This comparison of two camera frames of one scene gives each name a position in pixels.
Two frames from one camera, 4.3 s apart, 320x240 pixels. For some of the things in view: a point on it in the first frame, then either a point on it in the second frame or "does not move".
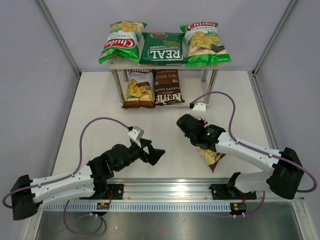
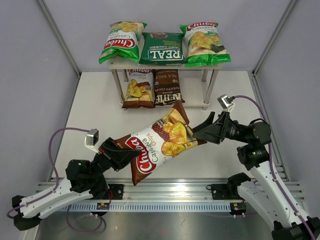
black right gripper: (201, 121) -> (215, 133)
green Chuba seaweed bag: (202, 45) does not move
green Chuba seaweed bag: (123, 41) does not move
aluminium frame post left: (60, 36) does not move
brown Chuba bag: (211, 157) -> (169, 137)
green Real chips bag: (163, 48) does not move
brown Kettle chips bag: (167, 87) does not move
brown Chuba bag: (140, 93) does not move
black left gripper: (154, 154) -> (116, 157)
